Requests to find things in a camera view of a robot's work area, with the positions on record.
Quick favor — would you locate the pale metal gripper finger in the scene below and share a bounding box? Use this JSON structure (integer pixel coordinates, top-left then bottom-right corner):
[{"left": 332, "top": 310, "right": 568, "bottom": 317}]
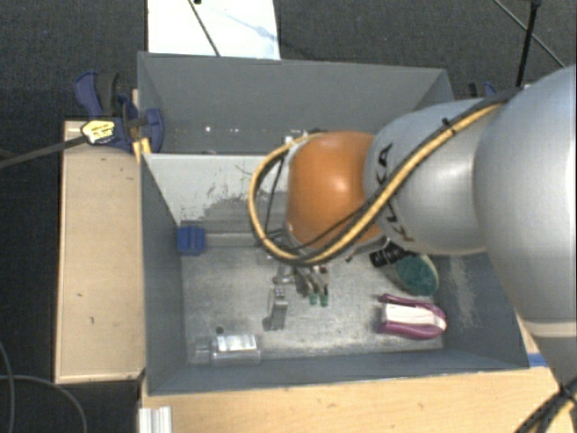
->
[
  {"left": 274, "top": 287, "right": 290, "bottom": 332},
  {"left": 262, "top": 286, "right": 279, "bottom": 332}
]

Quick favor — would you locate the pale wood board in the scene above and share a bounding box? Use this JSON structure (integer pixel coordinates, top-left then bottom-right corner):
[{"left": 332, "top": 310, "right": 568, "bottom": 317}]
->
[{"left": 53, "top": 120, "right": 147, "bottom": 385}]

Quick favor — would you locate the black cylinder on white bracket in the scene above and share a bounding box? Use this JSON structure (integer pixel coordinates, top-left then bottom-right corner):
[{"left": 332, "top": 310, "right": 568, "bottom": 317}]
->
[{"left": 368, "top": 237, "right": 409, "bottom": 269}]

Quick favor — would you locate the purple and white stapler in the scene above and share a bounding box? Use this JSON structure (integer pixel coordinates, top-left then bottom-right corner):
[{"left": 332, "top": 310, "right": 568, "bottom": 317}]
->
[{"left": 376, "top": 292, "right": 449, "bottom": 341}]

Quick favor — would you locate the dark green round scrubber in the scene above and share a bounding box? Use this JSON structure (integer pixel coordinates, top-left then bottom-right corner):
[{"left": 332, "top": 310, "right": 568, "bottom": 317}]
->
[{"left": 393, "top": 253, "right": 441, "bottom": 299}]

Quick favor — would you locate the grey metal bin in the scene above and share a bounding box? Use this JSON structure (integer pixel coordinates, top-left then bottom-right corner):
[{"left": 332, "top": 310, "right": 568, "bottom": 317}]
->
[{"left": 136, "top": 51, "right": 531, "bottom": 397}]

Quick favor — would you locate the blue ribbed block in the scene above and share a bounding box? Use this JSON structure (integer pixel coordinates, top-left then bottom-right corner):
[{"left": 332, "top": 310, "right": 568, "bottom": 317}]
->
[{"left": 176, "top": 225, "right": 207, "bottom": 257}]

